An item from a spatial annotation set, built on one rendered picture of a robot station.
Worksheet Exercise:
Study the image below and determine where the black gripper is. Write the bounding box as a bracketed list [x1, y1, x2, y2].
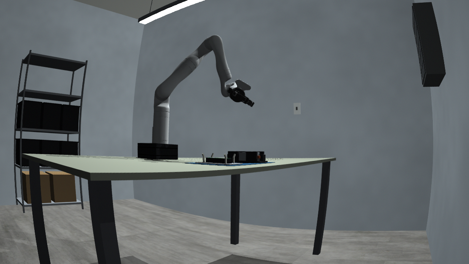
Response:
[227, 87, 254, 107]

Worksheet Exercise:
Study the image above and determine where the blue flat plate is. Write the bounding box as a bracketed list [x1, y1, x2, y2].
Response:
[187, 151, 275, 166]

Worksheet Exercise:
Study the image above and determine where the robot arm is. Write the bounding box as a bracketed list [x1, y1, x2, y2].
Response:
[152, 35, 251, 144]

